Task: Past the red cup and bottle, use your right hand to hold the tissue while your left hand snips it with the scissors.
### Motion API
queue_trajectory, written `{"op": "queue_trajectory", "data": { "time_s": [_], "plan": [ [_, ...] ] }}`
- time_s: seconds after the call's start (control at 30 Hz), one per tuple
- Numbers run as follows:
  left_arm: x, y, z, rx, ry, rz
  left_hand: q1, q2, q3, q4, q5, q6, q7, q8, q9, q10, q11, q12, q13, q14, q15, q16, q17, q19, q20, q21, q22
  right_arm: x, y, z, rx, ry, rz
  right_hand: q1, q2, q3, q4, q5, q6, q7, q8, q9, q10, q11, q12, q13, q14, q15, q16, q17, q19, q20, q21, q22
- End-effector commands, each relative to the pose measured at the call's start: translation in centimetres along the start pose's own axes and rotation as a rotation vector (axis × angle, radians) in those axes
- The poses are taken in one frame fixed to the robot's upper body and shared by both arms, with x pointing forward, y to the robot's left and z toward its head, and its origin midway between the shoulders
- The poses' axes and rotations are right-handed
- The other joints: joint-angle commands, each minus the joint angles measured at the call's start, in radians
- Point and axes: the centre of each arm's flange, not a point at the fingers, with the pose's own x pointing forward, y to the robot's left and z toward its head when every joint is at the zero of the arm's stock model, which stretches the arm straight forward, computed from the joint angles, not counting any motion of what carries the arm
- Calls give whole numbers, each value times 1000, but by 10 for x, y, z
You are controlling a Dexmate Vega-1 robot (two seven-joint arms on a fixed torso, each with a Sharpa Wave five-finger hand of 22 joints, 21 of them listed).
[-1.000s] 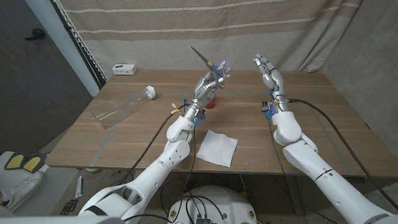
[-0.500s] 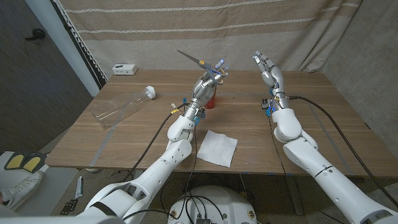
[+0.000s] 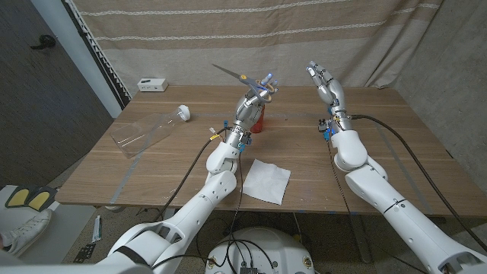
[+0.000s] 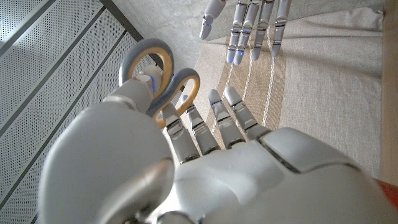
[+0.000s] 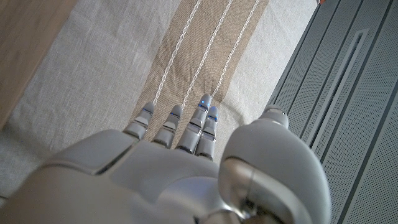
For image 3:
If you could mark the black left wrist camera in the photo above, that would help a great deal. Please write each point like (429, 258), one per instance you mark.
(247, 139)

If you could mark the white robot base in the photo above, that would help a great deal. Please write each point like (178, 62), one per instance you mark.
(262, 251)

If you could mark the dark wooden door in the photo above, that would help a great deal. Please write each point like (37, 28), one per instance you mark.
(38, 114)

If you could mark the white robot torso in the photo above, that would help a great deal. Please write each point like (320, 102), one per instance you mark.
(57, 270)

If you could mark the white power box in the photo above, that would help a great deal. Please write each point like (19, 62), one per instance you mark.
(153, 85)

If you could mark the beige striped curtain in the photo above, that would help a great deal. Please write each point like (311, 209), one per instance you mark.
(247, 38)

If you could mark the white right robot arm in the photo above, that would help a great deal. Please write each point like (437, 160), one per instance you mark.
(395, 213)

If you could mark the white sneaker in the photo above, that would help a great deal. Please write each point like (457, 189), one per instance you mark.
(26, 232)

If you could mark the grey table leg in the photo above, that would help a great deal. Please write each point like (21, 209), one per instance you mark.
(361, 243)

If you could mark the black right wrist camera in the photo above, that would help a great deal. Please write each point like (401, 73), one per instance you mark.
(323, 125)

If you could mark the red plastic cup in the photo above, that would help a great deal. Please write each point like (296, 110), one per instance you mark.
(260, 122)

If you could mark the white tube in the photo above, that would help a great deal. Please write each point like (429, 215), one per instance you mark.
(97, 228)

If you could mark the white tissue sheet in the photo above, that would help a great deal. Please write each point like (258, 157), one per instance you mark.
(268, 182)

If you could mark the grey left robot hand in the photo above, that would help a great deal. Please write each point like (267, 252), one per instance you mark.
(247, 110)

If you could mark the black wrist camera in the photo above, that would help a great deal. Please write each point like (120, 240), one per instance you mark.
(323, 125)
(247, 139)

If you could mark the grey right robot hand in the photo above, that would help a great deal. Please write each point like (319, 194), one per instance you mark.
(333, 93)

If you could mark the clear plastic bottle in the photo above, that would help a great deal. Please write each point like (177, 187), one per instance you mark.
(144, 131)

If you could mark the white table leg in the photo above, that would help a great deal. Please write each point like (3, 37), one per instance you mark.
(169, 213)

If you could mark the black perforated plate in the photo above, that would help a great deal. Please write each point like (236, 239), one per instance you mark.
(84, 253)

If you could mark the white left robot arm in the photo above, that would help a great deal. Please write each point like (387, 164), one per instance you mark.
(190, 217)

